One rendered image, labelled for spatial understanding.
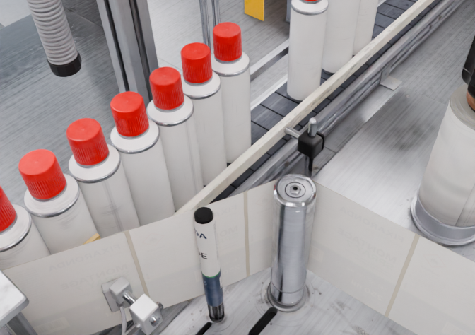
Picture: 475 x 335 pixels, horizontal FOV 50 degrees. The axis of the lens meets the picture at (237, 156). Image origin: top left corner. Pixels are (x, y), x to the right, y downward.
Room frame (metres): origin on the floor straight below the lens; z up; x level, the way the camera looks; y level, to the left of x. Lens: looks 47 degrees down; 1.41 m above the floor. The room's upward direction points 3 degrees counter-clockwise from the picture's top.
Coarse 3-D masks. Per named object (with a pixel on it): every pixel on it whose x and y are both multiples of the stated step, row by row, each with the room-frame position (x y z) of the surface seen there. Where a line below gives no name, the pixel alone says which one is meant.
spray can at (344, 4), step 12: (336, 0) 0.68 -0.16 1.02; (348, 0) 0.68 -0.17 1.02; (360, 0) 0.69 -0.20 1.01; (336, 12) 0.68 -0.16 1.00; (348, 12) 0.68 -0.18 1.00; (336, 24) 0.68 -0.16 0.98; (348, 24) 0.68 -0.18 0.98; (336, 36) 0.68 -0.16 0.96; (348, 36) 0.68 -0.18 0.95; (324, 48) 0.69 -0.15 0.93; (336, 48) 0.68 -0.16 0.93; (348, 48) 0.68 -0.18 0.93; (324, 60) 0.69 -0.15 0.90; (336, 60) 0.68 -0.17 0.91; (348, 60) 0.68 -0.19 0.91; (324, 72) 0.68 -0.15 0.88
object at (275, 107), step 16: (400, 0) 0.90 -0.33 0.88; (416, 0) 0.90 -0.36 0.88; (384, 16) 0.85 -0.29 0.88; (416, 16) 0.84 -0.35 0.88; (400, 32) 0.79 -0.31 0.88; (384, 48) 0.75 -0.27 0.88; (368, 64) 0.70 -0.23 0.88; (320, 80) 0.67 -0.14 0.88; (352, 80) 0.66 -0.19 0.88; (272, 96) 0.63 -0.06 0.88; (336, 96) 0.64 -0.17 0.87; (256, 112) 0.59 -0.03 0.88; (272, 112) 0.59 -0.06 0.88; (288, 112) 0.59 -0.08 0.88; (256, 128) 0.56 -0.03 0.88; (240, 176) 0.46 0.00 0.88; (224, 192) 0.44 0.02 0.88
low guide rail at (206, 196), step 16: (432, 0) 0.86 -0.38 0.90; (400, 16) 0.79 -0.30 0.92; (384, 32) 0.74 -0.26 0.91; (368, 48) 0.70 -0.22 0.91; (352, 64) 0.66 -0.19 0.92; (336, 80) 0.62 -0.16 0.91; (320, 96) 0.59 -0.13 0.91; (304, 112) 0.56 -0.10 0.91; (272, 128) 0.52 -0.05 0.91; (256, 144) 0.49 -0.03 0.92; (272, 144) 0.50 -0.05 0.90; (240, 160) 0.46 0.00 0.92; (256, 160) 0.48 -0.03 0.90; (224, 176) 0.44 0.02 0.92; (208, 192) 0.41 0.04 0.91; (192, 208) 0.39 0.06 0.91
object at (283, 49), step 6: (288, 42) 0.66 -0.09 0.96; (276, 48) 0.64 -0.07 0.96; (282, 48) 0.64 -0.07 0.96; (288, 48) 0.65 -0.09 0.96; (270, 54) 0.63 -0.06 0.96; (276, 54) 0.63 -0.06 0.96; (282, 54) 0.64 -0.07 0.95; (264, 60) 0.62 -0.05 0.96; (270, 60) 0.62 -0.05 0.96; (276, 60) 0.63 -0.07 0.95; (252, 66) 0.60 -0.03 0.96; (258, 66) 0.60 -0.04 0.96; (264, 66) 0.61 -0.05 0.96; (270, 66) 0.62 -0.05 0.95; (252, 72) 0.59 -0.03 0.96; (258, 72) 0.60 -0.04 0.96; (252, 78) 0.59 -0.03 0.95
